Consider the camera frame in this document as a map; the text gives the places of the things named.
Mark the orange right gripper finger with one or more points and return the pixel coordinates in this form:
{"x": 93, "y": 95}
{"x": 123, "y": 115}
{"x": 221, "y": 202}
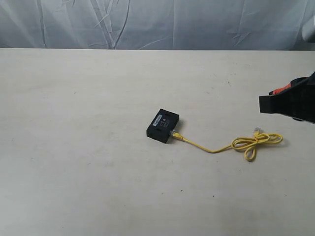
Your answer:
{"x": 279, "y": 90}

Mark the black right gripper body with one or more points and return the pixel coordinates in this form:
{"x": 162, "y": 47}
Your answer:
{"x": 297, "y": 102}

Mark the small black electronic box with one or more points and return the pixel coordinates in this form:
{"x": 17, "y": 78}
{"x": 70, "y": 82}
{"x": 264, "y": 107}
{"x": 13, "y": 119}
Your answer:
{"x": 162, "y": 126}

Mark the grey backdrop cloth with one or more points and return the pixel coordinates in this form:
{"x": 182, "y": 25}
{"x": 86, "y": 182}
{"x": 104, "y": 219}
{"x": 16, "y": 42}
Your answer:
{"x": 156, "y": 24}

